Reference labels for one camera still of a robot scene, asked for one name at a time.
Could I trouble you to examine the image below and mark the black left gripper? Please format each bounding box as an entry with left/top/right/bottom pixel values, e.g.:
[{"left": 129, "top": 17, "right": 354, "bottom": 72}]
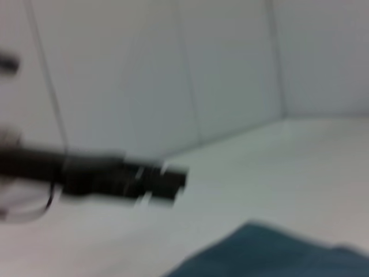
[{"left": 0, "top": 147, "right": 127, "bottom": 199}]

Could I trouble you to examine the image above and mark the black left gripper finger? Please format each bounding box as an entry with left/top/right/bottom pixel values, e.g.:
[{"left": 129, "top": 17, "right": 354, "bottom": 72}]
[{"left": 121, "top": 160, "right": 190, "bottom": 207}]

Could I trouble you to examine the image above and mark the teal FREE! print T-shirt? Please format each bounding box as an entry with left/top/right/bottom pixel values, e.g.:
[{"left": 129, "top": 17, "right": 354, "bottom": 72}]
[{"left": 164, "top": 220, "right": 369, "bottom": 277}]

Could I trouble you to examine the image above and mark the left arm cable with plug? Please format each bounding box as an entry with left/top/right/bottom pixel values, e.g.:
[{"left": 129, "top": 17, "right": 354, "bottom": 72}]
[{"left": 0, "top": 177, "right": 63, "bottom": 223}]

